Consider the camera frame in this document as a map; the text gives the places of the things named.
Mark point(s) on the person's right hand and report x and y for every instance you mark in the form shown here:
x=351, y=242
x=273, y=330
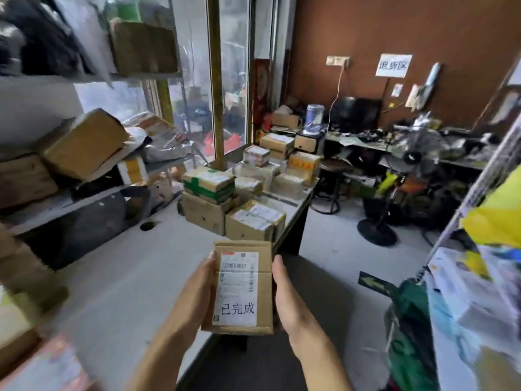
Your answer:
x=293, y=317

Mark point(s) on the person's left hand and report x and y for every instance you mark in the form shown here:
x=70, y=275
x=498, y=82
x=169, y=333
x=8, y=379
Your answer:
x=195, y=305

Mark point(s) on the green-taped cardboard box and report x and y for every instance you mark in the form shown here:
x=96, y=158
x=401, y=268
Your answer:
x=207, y=185

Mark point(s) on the brown parcel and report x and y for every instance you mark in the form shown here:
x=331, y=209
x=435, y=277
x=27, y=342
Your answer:
x=248, y=186

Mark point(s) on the pink printed parcel box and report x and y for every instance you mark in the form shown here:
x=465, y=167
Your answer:
x=44, y=366

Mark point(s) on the pile of cardboard parcels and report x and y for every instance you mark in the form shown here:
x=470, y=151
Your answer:
x=24, y=289

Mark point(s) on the narrow box with label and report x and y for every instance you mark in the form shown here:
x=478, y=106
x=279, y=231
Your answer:
x=276, y=144

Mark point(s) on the person's left forearm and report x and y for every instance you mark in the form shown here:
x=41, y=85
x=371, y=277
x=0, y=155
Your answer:
x=158, y=362

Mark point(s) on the person's right forearm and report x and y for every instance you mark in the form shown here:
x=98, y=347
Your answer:
x=325, y=366

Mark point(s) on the green floor sticker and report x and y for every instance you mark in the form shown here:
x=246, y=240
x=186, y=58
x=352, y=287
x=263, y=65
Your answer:
x=376, y=284

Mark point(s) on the black standing fan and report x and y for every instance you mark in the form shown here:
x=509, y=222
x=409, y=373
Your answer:
x=376, y=234

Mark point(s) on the green cloth bag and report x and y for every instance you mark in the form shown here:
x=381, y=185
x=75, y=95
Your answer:
x=411, y=333

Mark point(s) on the dark grey plastic mailer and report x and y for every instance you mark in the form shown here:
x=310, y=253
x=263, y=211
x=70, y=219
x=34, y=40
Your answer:
x=89, y=228

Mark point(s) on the white foam box yellow tape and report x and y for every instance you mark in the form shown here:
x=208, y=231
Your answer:
x=132, y=171

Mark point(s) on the white woven sack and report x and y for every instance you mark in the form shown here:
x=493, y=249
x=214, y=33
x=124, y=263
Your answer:
x=171, y=152

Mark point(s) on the round brown stool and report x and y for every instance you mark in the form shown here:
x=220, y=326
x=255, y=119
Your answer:
x=333, y=164

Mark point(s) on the yellow plastic bottle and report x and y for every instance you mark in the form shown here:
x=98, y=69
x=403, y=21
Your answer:
x=386, y=183

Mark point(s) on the red cloth heap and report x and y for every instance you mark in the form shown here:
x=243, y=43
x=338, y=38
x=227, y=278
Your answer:
x=232, y=142

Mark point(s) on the grey metal shelf rack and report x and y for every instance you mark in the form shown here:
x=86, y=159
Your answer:
x=61, y=203

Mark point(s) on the small water dispenser cabinet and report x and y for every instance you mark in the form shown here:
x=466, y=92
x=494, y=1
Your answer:
x=307, y=144

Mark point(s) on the white printed plastic bags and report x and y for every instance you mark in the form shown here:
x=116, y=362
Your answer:
x=468, y=305

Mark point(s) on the orange white wrapped bundle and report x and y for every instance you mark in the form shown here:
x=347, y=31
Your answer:
x=158, y=128

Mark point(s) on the cluttered green desk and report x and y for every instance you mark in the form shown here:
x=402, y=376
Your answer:
x=358, y=142

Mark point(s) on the large yellow-taped cardboard box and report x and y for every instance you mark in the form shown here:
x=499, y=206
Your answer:
x=85, y=144

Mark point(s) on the open cardboard box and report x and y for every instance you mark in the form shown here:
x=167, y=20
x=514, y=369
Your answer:
x=286, y=120

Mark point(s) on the small handwritten cardboard box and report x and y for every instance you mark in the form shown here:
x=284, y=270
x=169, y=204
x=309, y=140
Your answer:
x=24, y=181

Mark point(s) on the black monitor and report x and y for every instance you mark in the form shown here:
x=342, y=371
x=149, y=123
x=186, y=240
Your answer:
x=358, y=113

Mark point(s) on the tall red box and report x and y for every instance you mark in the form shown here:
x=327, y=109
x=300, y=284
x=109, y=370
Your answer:
x=262, y=93

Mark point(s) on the yellow plastic mailer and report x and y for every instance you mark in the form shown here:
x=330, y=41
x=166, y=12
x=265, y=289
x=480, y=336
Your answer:
x=496, y=219

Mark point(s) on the cardboard box on rack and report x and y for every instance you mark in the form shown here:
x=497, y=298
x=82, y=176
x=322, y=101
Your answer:
x=142, y=48

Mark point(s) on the white hanging plastic bag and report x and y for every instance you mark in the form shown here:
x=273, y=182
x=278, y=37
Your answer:
x=87, y=32

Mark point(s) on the black plastic bags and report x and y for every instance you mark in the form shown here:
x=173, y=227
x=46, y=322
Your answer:
x=44, y=40

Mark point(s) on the glass storefront with taped frame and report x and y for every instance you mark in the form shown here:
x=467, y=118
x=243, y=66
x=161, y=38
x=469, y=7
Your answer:
x=215, y=77

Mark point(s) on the white wall tool holder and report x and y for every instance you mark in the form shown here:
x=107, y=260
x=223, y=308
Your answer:
x=419, y=95

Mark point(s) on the beige wall socket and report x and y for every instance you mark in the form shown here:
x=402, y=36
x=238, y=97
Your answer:
x=338, y=61

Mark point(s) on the white paper wall notice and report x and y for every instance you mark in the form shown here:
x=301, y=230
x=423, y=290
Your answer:
x=393, y=65

